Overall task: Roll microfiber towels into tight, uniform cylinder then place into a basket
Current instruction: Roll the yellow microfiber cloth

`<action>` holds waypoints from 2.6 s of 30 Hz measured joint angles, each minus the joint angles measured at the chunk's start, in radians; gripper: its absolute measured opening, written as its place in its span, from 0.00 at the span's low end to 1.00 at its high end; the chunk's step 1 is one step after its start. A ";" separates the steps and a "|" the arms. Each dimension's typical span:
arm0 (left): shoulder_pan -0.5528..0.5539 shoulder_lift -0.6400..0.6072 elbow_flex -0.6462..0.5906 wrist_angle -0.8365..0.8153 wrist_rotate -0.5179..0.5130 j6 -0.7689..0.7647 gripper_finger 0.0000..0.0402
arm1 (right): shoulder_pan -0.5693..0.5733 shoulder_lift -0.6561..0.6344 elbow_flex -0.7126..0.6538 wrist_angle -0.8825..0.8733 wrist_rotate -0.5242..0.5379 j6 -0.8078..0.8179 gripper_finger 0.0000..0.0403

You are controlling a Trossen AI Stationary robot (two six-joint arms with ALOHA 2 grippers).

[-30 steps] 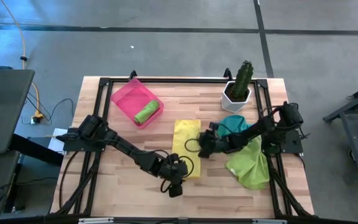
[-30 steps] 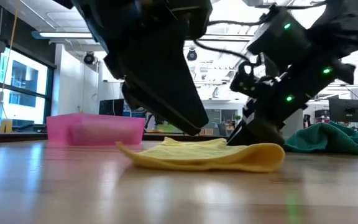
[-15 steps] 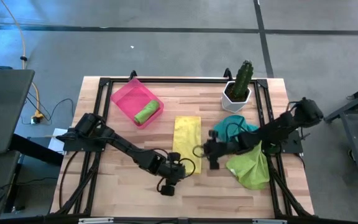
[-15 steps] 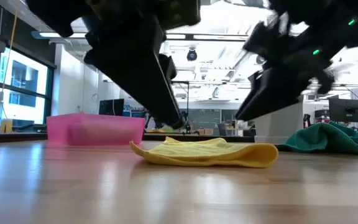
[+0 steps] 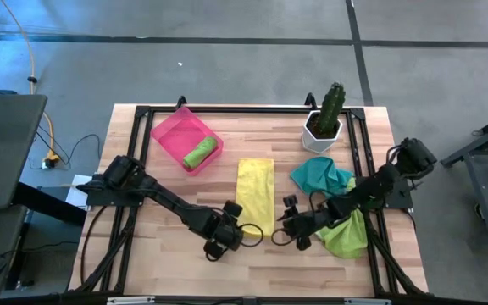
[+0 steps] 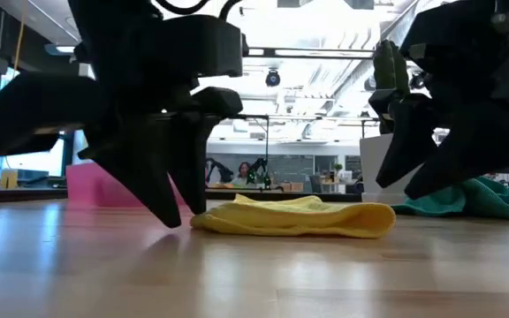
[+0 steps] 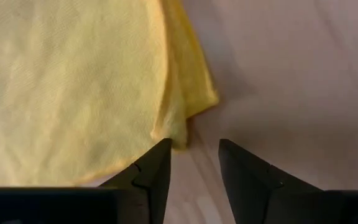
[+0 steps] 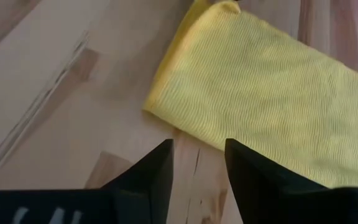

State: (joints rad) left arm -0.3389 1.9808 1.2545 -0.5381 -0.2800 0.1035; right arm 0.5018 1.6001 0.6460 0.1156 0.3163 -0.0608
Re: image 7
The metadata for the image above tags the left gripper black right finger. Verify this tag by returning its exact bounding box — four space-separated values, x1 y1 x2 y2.
218 139 326 224

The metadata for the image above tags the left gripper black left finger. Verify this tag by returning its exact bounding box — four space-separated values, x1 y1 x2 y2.
99 138 173 224

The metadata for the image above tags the yellow microfiber towel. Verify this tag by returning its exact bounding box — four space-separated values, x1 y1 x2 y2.
0 0 220 189

